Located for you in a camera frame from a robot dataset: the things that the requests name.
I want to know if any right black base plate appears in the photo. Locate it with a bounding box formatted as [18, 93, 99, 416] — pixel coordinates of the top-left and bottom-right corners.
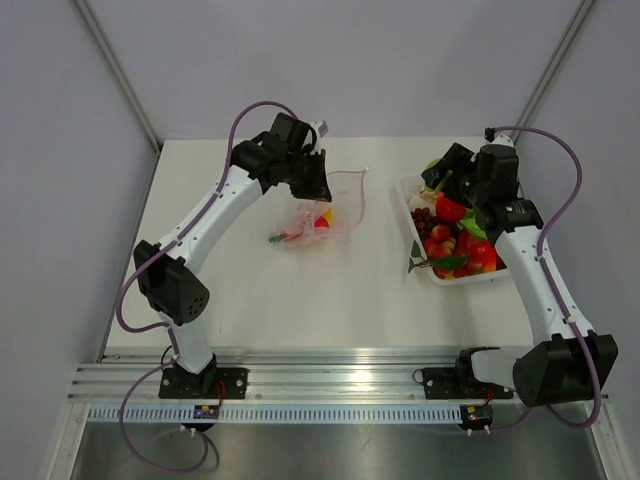
[412, 367, 514, 400]

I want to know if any white slotted cable duct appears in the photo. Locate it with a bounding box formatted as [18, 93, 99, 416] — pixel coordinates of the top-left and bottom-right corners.
[88, 403, 461, 425]

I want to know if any small circuit board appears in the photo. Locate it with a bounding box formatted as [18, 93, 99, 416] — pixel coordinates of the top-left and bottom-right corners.
[460, 404, 494, 431]
[194, 405, 219, 419]

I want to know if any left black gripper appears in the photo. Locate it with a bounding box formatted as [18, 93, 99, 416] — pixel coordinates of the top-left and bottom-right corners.
[283, 148, 331, 202]

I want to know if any aluminium frame post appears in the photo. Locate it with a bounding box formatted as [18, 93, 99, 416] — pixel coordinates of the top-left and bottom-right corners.
[70, 0, 163, 159]
[514, 0, 600, 127]

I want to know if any right aluminium frame post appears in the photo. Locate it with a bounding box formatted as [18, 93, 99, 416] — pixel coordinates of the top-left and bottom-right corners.
[514, 0, 600, 127]

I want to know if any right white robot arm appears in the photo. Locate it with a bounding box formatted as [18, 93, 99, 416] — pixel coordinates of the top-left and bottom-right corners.
[421, 142, 618, 407]

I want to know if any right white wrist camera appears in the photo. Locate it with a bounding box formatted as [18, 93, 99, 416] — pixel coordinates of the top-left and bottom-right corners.
[484, 127, 514, 148]

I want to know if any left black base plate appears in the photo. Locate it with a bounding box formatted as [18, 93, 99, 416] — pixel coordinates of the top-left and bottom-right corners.
[158, 366, 249, 400]

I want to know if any purple cable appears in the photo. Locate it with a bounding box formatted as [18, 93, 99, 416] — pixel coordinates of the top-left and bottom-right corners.
[407, 124, 601, 435]
[114, 100, 314, 474]

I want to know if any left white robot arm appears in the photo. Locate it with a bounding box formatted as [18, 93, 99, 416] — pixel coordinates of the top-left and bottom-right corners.
[134, 113, 332, 398]

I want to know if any right small circuit board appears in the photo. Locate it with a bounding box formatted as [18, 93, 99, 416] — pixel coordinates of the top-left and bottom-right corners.
[460, 404, 494, 431]

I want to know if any dark grape bunch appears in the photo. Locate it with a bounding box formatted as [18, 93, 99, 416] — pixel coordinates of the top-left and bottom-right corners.
[410, 207, 440, 240]

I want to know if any left aluminium frame post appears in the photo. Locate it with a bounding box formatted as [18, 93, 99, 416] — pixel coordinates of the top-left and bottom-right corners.
[70, 0, 163, 159]

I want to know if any yellow mango upper left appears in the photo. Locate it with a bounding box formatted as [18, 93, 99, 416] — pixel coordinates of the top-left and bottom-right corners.
[314, 208, 333, 229]

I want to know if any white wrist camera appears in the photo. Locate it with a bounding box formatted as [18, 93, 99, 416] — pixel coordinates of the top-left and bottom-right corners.
[484, 127, 514, 148]
[310, 120, 328, 152]

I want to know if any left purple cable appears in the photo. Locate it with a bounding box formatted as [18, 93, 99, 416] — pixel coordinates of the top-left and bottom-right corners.
[114, 100, 314, 474]

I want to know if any white plastic fruit basket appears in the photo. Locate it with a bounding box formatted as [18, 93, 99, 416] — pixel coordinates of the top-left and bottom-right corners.
[396, 174, 509, 286]

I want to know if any clear pink zip top bag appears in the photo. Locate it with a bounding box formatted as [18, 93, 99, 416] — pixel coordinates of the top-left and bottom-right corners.
[268, 167, 370, 247]

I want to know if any white garlic bulb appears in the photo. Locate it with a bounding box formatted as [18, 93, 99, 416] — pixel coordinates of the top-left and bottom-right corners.
[407, 192, 435, 213]

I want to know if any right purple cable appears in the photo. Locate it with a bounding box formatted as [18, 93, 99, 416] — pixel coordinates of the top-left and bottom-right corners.
[407, 124, 601, 435]

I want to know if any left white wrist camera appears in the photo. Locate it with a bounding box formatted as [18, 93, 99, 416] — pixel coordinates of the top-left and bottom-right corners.
[310, 120, 328, 152]

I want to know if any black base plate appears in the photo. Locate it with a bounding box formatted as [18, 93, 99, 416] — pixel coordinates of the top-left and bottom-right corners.
[158, 366, 249, 400]
[412, 367, 514, 400]

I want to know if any large green leaf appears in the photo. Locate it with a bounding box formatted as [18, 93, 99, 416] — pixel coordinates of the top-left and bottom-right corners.
[458, 211, 487, 241]

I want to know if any aluminium mounting rail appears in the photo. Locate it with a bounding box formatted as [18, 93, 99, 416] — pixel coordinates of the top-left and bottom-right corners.
[67, 347, 611, 406]

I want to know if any left small circuit board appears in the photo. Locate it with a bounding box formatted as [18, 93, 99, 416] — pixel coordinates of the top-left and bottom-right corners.
[194, 405, 219, 419]

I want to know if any red strawberry with leaves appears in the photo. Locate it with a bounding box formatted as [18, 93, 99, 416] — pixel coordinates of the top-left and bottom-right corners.
[268, 232, 301, 244]

